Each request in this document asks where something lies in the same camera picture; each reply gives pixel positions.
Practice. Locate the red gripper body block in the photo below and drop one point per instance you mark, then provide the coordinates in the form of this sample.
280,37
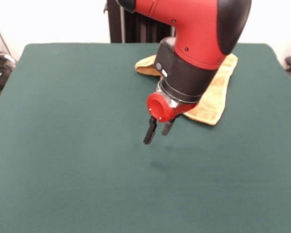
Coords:
167,111

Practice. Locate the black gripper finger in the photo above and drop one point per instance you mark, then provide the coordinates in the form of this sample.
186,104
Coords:
150,133
166,128

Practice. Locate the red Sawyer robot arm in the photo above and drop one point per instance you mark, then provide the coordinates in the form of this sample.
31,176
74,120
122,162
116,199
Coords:
196,36

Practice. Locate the tan terry towel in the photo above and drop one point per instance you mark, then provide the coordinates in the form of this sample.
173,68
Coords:
215,106

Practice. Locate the dark green table cloth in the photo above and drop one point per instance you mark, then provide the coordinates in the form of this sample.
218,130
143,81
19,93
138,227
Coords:
87,157

